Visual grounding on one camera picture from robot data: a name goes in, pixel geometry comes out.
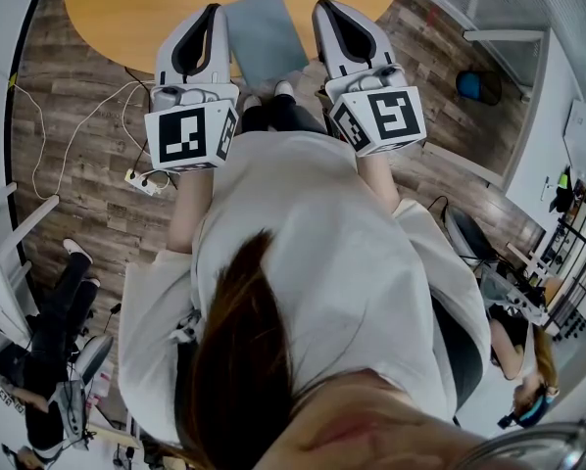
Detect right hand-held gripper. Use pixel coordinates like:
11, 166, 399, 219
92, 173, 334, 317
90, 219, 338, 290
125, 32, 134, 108
312, 0, 427, 159

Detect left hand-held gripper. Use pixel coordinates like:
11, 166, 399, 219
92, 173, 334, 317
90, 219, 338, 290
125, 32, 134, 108
144, 3, 240, 173

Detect grey notebook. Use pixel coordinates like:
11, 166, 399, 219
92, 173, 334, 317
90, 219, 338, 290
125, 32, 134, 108
222, 0, 311, 88

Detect person's left forearm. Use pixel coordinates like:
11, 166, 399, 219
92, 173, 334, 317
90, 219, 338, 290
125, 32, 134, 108
167, 164, 217, 255

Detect person's right forearm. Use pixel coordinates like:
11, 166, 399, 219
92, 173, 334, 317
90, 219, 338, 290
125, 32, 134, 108
359, 152, 402, 214

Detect person's black trousers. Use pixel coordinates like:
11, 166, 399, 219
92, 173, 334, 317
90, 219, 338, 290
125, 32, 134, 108
240, 93, 327, 135

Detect white power strip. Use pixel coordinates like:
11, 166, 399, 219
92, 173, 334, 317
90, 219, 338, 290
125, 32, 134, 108
123, 167, 161, 197

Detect person's white shirt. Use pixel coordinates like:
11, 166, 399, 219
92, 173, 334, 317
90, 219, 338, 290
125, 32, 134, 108
118, 130, 493, 447

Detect black office chair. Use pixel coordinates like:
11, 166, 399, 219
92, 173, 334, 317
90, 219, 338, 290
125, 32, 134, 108
442, 207, 499, 266

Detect black metal shelf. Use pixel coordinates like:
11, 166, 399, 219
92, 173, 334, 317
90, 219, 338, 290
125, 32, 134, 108
535, 173, 586, 345

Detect black cable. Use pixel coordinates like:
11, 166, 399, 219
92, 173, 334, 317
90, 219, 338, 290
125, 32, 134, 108
123, 65, 158, 175

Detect white cable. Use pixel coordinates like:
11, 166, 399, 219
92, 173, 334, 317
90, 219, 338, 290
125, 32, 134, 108
12, 79, 156, 201

